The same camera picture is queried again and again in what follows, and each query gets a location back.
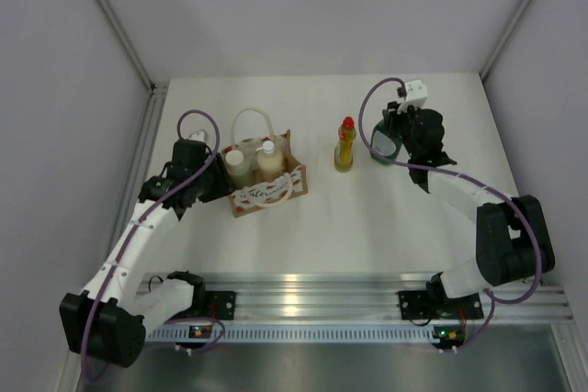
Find green bottle red cap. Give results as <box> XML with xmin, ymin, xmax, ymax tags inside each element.
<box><xmin>370</xmin><ymin>119</ymin><xmax>401</xmax><ymax>165</ymax></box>

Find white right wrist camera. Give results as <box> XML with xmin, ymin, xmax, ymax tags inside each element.
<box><xmin>397</xmin><ymin>79</ymin><xmax>428</xmax><ymax>114</ymax></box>

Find burlap canvas bag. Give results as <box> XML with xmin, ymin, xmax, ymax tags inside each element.
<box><xmin>221</xmin><ymin>107</ymin><xmax>308</xmax><ymax>218</ymax></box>

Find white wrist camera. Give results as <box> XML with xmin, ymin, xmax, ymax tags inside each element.
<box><xmin>397</xmin><ymin>79</ymin><xmax>428</xmax><ymax>114</ymax></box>
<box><xmin>188</xmin><ymin>129</ymin><xmax>209</xmax><ymax>142</ymax></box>

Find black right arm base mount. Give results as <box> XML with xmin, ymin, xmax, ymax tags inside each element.
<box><xmin>397</xmin><ymin>290</ymin><xmax>484</xmax><ymax>321</ymax></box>

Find left corner aluminium post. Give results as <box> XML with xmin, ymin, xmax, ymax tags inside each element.
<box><xmin>68</xmin><ymin>0</ymin><xmax>157</xmax><ymax>95</ymax></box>

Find perforated cable duct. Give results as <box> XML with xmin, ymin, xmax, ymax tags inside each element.
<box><xmin>146</xmin><ymin>324</ymin><xmax>445</xmax><ymax>343</ymax></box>

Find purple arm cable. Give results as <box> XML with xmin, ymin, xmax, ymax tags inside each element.
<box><xmin>358</xmin><ymin>76</ymin><xmax>544</xmax><ymax>356</ymax></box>
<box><xmin>80</xmin><ymin>109</ymin><xmax>226</xmax><ymax>383</ymax></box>

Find aluminium frame rail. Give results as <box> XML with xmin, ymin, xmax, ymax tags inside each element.
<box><xmin>202</xmin><ymin>274</ymin><xmax>573</xmax><ymax>325</ymax></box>

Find corner aluminium post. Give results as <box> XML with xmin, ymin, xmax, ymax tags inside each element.
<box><xmin>479</xmin><ymin>0</ymin><xmax>537</xmax><ymax>84</ymax></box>
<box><xmin>68</xmin><ymin>0</ymin><xmax>157</xmax><ymax>95</ymax></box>

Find yellow oil bottle red cap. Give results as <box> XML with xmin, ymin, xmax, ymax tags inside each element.
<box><xmin>334</xmin><ymin>117</ymin><xmax>356</xmax><ymax>173</ymax></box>

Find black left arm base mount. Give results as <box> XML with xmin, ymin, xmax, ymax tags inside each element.
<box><xmin>203</xmin><ymin>291</ymin><xmax>237</xmax><ymax>320</ymax></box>

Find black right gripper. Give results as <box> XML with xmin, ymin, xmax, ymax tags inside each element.
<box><xmin>384</xmin><ymin>99</ymin><xmax>422</xmax><ymax>158</ymax></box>

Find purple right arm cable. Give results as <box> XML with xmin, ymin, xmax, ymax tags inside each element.
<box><xmin>358</xmin><ymin>76</ymin><xmax>544</xmax><ymax>356</ymax></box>

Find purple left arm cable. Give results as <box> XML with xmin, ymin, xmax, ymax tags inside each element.
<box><xmin>80</xmin><ymin>109</ymin><xmax>226</xmax><ymax>383</ymax></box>

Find white-capped pale green bottle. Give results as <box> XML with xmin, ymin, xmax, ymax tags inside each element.
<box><xmin>225</xmin><ymin>150</ymin><xmax>255</xmax><ymax>189</ymax></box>

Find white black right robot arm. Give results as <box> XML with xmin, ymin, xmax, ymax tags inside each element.
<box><xmin>382</xmin><ymin>102</ymin><xmax>556</xmax><ymax>316</ymax></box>

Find cream pump lotion bottle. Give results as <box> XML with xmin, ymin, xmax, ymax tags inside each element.
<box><xmin>256</xmin><ymin>140</ymin><xmax>286</xmax><ymax>182</ymax></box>

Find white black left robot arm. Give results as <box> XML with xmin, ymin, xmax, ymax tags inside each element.
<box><xmin>59</xmin><ymin>139</ymin><xmax>232</xmax><ymax>367</ymax></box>

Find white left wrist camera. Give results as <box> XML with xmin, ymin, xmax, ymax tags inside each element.
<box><xmin>188</xmin><ymin>129</ymin><xmax>209</xmax><ymax>142</ymax></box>

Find right corner aluminium post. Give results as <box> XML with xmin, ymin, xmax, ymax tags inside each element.
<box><xmin>479</xmin><ymin>0</ymin><xmax>537</xmax><ymax>84</ymax></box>

